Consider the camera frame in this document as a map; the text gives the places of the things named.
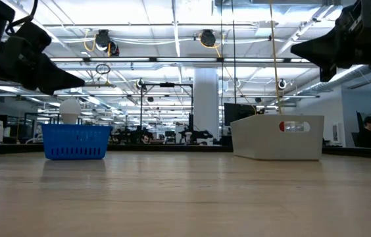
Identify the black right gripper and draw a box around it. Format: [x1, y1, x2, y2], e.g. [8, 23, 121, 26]
[291, 26, 371, 83]

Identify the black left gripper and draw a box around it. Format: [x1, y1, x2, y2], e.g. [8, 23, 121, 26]
[0, 22, 86, 96]

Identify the white plastic storage bin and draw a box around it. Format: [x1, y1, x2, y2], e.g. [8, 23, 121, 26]
[230, 114, 325, 162]

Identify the white bulb table lamp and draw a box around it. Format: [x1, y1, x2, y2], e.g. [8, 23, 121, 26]
[59, 97, 82, 125]

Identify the blue plastic slotted basket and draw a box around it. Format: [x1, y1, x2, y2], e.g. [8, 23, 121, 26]
[40, 123, 113, 161]

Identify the black monitor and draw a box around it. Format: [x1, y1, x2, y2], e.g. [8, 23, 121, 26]
[224, 102, 257, 128]

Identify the yellow hanging cable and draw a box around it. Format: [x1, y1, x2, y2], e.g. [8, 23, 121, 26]
[269, 0, 284, 115]

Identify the ceiling cord reel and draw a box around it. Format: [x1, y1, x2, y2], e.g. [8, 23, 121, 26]
[199, 29, 218, 47]
[93, 29, 120, 57]

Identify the black hanging cable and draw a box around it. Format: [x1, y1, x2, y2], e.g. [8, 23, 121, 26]
[220, 0, 237, 105]

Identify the distant black rig frame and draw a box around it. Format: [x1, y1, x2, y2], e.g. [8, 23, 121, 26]
[139, 82, 195, 132]

